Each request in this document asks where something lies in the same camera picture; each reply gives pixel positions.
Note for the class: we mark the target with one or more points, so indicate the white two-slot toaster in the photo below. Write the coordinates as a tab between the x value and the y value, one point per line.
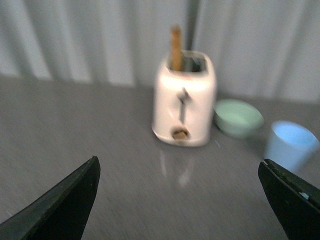
183	104

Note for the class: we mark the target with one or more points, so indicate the toasted bread slice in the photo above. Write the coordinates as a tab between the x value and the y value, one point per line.
176	52

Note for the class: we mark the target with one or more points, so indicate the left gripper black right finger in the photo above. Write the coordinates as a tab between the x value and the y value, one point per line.
294	201

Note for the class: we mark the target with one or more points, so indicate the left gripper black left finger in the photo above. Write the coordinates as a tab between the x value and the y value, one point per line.
62	212

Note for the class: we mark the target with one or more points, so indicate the light blue plastic cup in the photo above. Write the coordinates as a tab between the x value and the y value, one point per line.
290	145

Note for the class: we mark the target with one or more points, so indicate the mint green bowl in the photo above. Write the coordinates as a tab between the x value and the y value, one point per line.
236	118

